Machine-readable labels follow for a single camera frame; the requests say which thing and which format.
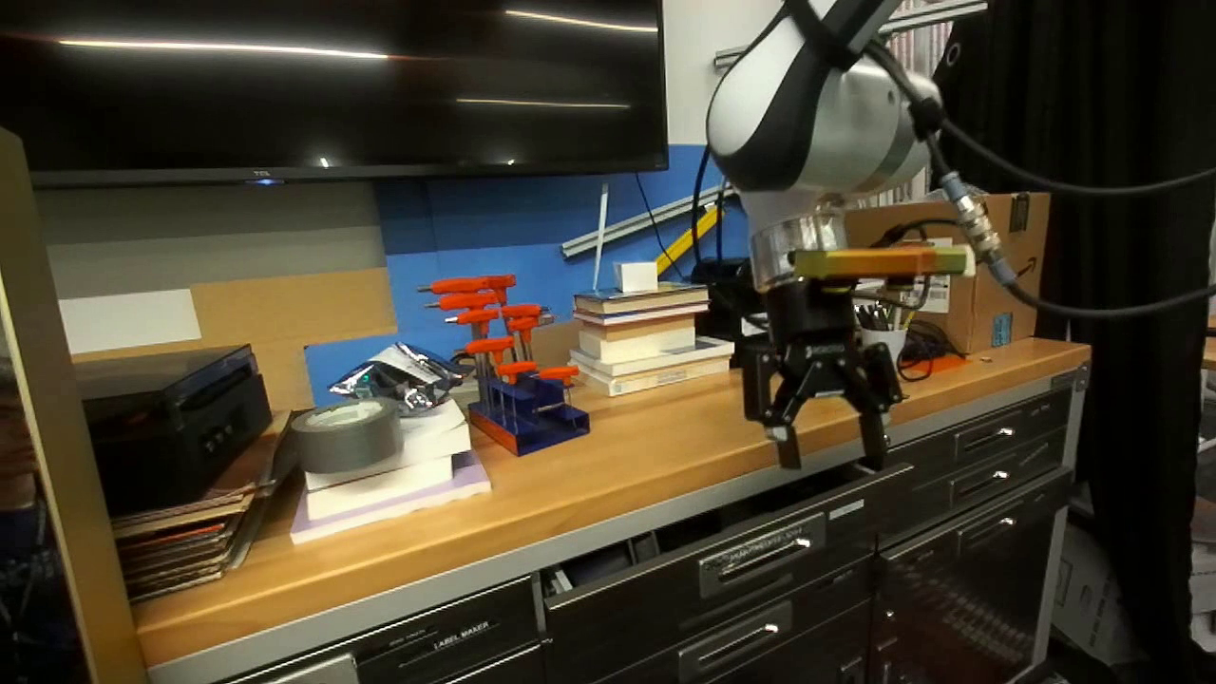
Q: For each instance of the crumpled foil bag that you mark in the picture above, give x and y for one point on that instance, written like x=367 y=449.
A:
x=401 y=379

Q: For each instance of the thin dark book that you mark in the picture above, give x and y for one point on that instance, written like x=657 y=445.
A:
x=632 y=303

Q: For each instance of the silver framing square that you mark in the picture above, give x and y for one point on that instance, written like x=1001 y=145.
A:
x=632 y=225

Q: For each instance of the white foam block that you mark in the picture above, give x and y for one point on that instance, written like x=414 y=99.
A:
x=380 y=496

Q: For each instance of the thick cream book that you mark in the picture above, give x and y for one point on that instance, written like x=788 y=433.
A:
x=632 y=340

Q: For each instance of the brown hardboard panel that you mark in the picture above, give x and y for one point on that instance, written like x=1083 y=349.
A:
x=280 y=316

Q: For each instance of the gold wrist camera bar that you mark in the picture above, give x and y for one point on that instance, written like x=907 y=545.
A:
x=880 y=263

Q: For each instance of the large black TV screen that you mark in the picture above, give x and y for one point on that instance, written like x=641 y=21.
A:
x=317 y=89

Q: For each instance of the purple board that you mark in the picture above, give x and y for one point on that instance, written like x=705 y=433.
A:
x=419 y=516

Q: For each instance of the black printer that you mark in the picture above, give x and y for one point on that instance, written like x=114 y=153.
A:
x=171 y=425

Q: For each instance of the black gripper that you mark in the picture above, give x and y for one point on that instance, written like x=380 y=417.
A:
x=818 y=349

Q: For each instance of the stack of books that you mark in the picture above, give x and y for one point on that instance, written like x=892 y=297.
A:
x=657 y=379

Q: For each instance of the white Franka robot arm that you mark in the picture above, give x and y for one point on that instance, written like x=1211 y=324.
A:
x=822 y=115

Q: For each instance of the grey duct tape roll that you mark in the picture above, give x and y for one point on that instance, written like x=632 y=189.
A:
x=342 y=440

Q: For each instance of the yellow spirit level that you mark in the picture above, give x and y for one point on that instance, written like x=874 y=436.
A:
x=689 y=241

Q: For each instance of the small cardboard box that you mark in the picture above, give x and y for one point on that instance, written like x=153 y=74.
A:
x=553 y=344

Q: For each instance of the thin white rod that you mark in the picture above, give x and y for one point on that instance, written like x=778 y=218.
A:
x=600 y=235

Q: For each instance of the stack of dark boards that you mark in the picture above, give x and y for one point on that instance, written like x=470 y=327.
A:
x=190 y=545

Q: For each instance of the white pen cup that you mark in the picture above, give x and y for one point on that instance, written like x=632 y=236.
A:
x=887 y=344

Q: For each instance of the orange flat sheet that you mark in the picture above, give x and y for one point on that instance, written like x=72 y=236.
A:
x=931 y=370

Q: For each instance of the large cardboard shipping box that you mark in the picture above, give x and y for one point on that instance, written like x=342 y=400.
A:
x=1013 y=278

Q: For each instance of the black drawer cabinet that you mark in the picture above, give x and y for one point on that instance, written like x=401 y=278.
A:
x=441 y=640
x=988 y=534

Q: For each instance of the small white box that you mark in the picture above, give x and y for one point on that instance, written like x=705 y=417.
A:
x=641 y=278

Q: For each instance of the black curtain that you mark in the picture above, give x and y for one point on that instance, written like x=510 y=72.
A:
x=1113 y=193

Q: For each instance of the white paper label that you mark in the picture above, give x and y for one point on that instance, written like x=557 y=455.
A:
x=125 y=321

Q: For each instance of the blue back panel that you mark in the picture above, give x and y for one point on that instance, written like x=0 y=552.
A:
x=508 y=229

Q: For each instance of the wooden post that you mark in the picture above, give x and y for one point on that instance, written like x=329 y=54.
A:
x=52 y=381

